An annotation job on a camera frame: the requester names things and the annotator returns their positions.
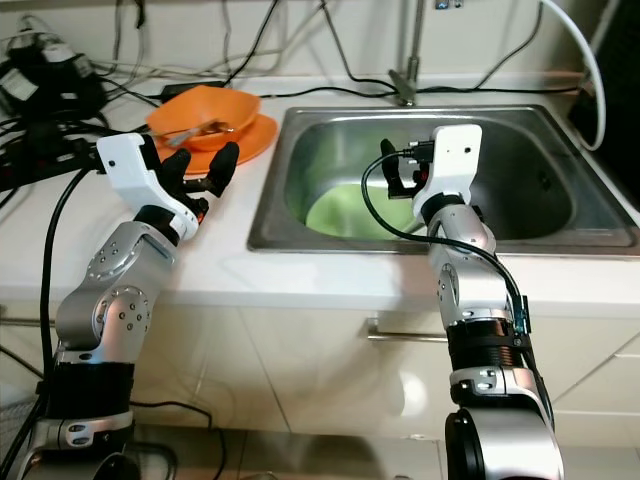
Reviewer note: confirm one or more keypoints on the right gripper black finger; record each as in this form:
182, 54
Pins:
394, 172

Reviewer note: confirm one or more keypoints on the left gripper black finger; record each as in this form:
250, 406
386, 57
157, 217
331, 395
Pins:
174, 172
224, 168

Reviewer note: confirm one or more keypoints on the metal spoon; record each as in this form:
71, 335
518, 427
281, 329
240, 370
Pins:
210, 130

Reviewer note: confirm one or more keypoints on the orange plastic plate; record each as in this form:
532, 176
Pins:
260, 135

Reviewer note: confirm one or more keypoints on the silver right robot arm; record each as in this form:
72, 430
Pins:
470, 290

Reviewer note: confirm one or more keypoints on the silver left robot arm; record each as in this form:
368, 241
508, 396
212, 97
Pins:
105, 300

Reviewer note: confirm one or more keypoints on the metal kitchen faucet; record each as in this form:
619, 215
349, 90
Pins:
405, 90

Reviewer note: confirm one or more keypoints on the white kitchen cabinet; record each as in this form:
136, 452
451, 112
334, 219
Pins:
260, 390

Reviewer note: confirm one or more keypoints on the green plastic bowl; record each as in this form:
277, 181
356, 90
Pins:
345, 215

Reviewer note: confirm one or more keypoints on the small black power brick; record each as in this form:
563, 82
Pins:
172, 92

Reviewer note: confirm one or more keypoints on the stainless steel sink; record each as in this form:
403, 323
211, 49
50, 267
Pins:
540, 150

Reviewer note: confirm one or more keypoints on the black power strip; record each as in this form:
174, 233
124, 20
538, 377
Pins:
40, 165

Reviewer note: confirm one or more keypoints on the black labelled power adapter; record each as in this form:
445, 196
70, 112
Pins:
50, 90

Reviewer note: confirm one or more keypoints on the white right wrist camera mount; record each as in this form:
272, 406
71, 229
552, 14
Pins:
455, 155

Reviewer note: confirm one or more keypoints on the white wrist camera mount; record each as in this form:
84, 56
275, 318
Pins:
125, 160
455, 155

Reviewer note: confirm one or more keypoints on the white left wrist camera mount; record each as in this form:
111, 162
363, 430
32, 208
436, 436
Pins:
125, 160

